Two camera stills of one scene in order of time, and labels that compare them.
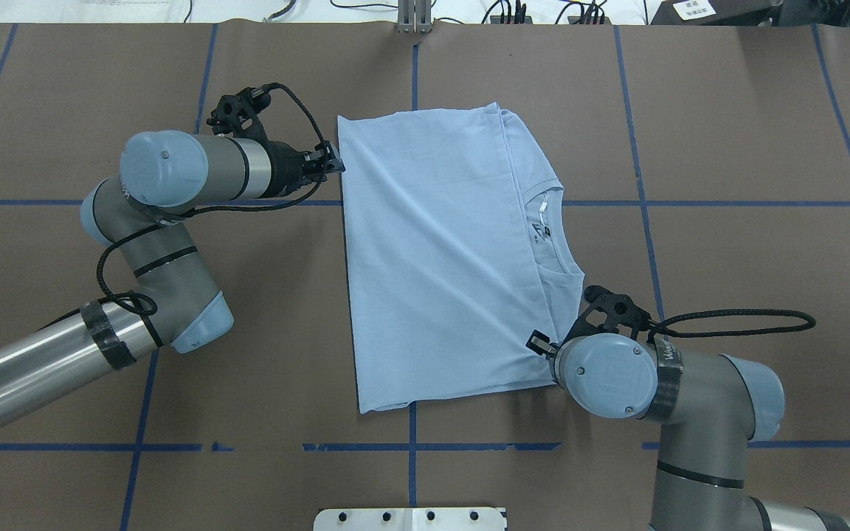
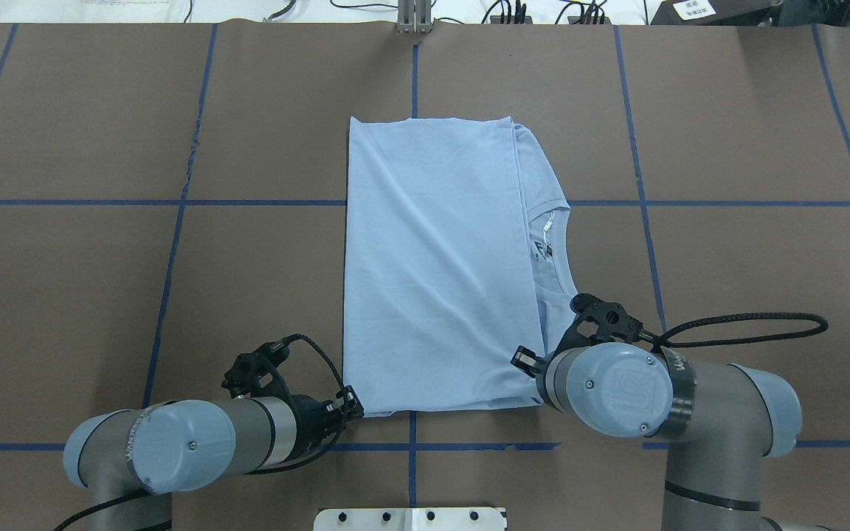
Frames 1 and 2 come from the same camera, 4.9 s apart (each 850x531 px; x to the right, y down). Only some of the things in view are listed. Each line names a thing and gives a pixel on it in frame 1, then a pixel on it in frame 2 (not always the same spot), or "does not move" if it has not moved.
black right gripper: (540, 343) -> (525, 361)
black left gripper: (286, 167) -> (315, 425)
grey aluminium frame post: (415, 16) does not move
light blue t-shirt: (459, 247) does not move
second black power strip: (574, 20) does not move
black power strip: (496, 19) does not move
